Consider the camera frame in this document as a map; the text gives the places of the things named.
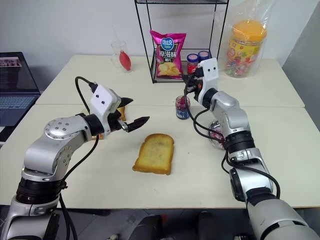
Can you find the dark rounded shape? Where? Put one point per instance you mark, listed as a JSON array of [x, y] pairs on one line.
[[152, 227]]

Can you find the red squeeze bulb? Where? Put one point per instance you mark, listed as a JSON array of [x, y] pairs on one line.
[[125, 61]]

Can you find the orange-lidded candy jar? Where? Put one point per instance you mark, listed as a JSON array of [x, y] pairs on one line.
[[246, 50]]

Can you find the dark laptop computer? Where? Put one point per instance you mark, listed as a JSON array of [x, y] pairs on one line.
[[15, 82]]

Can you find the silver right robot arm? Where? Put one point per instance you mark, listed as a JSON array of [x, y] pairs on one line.
[[252, 175]]

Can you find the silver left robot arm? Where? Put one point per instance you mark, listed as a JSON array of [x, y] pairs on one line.
[[57, 150]]

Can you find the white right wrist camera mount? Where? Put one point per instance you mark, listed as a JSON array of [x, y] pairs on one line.
[[210, 72]]

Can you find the clear round glass container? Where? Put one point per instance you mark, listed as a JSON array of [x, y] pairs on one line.
[[215, 136]]

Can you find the open glass jam jar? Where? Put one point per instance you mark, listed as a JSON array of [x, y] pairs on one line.
[[182, 111]]

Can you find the clear drinking glass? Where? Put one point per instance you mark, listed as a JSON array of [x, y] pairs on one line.
[[116, 56]]

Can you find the clear plastic bag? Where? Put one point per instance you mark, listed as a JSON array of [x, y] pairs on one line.
[[262, 15]]

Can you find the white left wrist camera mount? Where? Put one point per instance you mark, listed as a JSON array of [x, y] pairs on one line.
[[101, 98]]

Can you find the pink potato chips bag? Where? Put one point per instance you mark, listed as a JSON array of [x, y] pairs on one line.
[[168, 56]]

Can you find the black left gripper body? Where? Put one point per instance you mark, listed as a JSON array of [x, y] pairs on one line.
[[116, 122]]

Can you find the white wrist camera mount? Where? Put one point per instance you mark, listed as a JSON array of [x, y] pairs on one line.
[[210, 72], [101, 98]]

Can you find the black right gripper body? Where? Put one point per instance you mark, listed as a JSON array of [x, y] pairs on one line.
[[196, 85]]

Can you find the blue-lidded jam jar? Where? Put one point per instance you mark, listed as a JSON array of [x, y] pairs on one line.
[[192, 63], [203, 55]]

